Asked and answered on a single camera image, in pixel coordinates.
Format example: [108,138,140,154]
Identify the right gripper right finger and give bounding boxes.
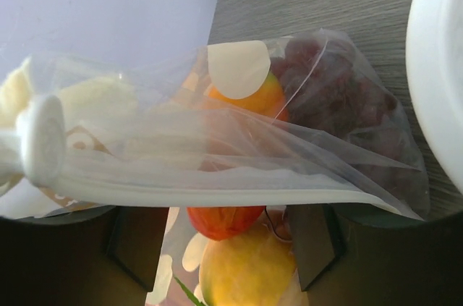
[286,204,462,305]

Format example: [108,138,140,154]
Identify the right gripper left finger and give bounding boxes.
[1,206,169,305]

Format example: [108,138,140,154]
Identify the clear polka dot zip bag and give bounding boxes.
[1,29,430,305]

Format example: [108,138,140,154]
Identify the yellow fake fruit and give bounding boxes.
[199,224,296,305]

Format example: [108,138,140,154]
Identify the dark red fake grapes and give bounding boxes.
[270,37,421,192]

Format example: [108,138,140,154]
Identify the white perforated plastic basket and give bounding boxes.
[405,0,462,190]

